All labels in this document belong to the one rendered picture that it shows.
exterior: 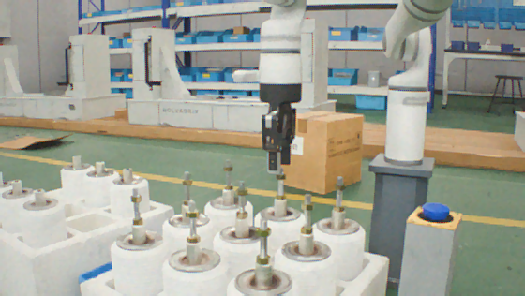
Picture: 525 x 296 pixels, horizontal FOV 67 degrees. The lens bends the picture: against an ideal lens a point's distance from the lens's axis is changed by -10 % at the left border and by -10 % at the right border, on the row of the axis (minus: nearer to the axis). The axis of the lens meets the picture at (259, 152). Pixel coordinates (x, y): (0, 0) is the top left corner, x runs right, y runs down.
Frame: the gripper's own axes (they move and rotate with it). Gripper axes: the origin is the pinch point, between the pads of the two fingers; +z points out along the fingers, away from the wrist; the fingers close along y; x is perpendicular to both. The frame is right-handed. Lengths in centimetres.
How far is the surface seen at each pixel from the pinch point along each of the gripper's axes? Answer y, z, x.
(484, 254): 50, 35, -48
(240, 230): -12.5, 8.9, 2.8
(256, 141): 179, 31, 68
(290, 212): 1.5, 9.9, -1.7
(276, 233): -4.6, 12.0, -0.8
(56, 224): -13.2, 13.6, 42.9
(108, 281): -22.2, 17.6, 22.9
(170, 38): 225, -37, 156
